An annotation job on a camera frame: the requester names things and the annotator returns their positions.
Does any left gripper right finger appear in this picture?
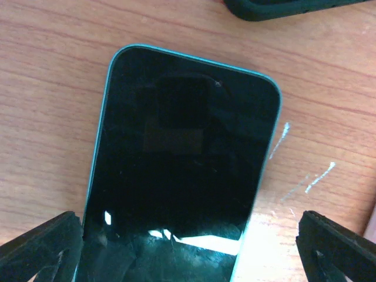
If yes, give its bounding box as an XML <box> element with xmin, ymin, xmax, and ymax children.
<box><xmin>296</xmin><ymin>210</ymin><xmax>375</xmax><ymax>281</ymax></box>

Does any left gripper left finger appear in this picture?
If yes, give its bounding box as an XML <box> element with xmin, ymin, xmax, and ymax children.
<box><xmin>1</xmin><ymin>211</ymin><xmax>83</xmax><ymax>281</ymax></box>

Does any black phone case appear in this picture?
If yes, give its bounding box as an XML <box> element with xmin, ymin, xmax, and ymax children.
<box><xmin>224</xmin><ymin>0</ymin><xmax>364</xmax><ymax>22</ymax></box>

